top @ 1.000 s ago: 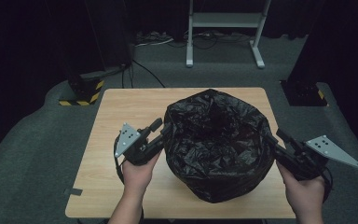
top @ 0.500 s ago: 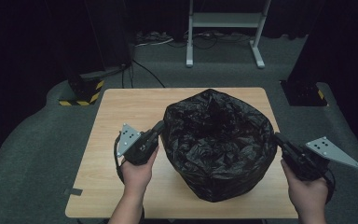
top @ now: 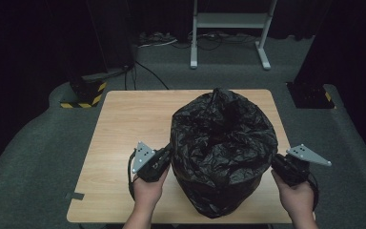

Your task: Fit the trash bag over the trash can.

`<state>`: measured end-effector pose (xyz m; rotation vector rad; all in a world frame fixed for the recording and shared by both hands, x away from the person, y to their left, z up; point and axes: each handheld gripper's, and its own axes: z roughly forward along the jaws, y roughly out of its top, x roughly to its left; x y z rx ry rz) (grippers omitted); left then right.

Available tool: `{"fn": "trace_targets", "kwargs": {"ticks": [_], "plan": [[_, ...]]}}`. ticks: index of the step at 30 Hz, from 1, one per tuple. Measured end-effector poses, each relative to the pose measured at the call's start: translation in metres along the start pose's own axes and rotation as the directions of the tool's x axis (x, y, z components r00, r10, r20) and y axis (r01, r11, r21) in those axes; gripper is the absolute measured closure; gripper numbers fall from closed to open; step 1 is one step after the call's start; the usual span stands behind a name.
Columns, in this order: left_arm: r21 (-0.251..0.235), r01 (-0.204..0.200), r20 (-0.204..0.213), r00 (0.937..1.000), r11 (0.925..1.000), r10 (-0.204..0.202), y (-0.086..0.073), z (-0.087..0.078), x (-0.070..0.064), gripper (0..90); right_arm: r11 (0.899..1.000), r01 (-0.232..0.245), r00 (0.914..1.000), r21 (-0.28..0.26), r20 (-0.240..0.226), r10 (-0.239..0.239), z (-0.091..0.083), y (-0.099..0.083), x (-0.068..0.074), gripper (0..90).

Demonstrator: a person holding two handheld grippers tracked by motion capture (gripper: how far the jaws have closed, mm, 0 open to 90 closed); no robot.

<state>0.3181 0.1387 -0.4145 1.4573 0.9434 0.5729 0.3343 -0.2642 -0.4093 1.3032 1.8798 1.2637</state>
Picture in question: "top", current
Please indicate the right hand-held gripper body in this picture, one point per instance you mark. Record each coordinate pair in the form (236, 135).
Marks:
(298, 165)

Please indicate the dark tape piece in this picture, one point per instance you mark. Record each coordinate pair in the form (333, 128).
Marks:
(75, 196)

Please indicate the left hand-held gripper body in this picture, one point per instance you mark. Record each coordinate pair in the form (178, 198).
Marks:
(149, 165)

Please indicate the black stand base yellow mark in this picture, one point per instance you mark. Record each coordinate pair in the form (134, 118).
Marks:
(309, 95)

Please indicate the white metal stand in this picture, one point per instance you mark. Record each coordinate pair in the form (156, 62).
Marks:
(232, 20)

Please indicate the black yellow striped stand base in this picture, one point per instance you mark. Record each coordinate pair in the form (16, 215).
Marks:
(87, 92)

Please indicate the person's left hand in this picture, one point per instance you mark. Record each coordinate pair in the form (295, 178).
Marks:
(149, 194)

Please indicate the person's right hand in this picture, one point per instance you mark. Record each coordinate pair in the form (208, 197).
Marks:
(295, 197)

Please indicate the black plastic garbage bag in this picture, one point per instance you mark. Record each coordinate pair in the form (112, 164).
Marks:
(222, 152)

